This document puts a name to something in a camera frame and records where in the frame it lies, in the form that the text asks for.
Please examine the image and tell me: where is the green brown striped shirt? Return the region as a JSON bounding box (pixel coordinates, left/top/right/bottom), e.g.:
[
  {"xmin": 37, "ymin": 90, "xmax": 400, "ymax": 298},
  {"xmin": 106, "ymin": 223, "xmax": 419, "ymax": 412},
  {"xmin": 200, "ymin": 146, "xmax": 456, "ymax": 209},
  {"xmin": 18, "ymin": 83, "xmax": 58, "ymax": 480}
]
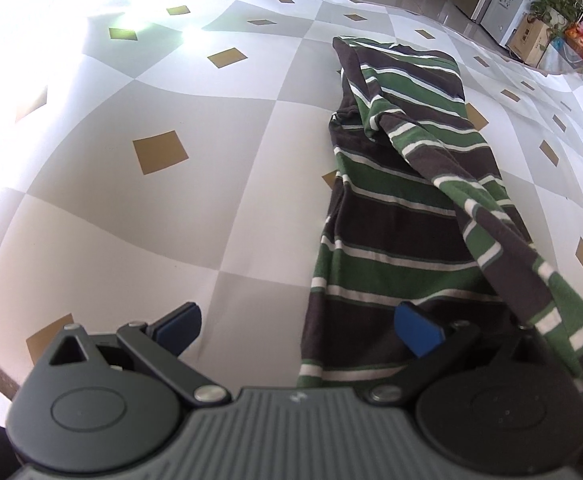
[{"xmin": 298, "ymin": 37, "xmax": 583, "ymax": 392}]

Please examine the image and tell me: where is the brown cardboard box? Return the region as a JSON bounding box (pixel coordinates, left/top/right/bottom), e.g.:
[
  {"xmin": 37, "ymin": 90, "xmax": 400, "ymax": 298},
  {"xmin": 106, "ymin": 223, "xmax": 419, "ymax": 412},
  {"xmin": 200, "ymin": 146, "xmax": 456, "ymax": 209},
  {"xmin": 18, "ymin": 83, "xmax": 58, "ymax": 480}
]
[{"xmin": 507, "ymin": 14, "xmax": 549, "ymax": 67}]

